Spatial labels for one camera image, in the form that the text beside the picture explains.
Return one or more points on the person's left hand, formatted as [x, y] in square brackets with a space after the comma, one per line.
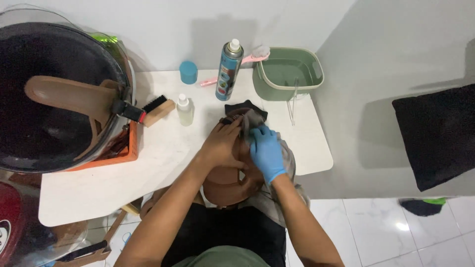
[220, 146]

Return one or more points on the person's right hand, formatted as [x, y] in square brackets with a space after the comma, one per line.
[268, 155]

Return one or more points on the person's right fingers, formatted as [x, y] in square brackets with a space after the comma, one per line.
[261, 135]

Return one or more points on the person's left fingers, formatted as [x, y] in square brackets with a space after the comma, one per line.
[232, 125]

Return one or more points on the grey cleaning cloth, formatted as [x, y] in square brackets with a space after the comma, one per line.
[287, 159]

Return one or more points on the brown helmet liner pad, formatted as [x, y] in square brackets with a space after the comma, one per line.
[226, 185]

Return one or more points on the black helmet pad piece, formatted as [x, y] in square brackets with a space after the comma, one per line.
[245, 105]

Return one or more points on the small clear bottle white cap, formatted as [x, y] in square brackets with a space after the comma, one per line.
[184, 111]

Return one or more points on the blue spray can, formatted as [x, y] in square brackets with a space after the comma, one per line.
[228, 72]

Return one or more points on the green plastic basin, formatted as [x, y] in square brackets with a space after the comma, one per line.
[287, 74]

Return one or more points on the blue plastic cap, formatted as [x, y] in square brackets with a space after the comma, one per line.
[188, 72]

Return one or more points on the wooden brush with black bristles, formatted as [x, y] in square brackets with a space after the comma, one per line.
[159, 111]

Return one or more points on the person's black shirt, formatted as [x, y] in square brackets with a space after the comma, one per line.
[222, 230]

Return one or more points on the orange plastic basket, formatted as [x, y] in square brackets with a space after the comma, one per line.
[128, 148]

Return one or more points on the person's green shorts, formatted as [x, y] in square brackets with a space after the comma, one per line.
[222, 257]

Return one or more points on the clear helmet visor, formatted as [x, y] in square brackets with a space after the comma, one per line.
[111, 42]

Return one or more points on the dark cloth with green patch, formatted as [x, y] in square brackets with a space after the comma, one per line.
[421, 207]

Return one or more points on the black cushion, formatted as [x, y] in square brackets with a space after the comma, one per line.
[438, 137]

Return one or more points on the black helmet with brown lining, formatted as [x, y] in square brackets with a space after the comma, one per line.
[48, 111]

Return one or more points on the red helmet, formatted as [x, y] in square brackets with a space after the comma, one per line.
[15, 218]

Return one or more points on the wooden table frame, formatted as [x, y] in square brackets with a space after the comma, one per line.
[118, 222]

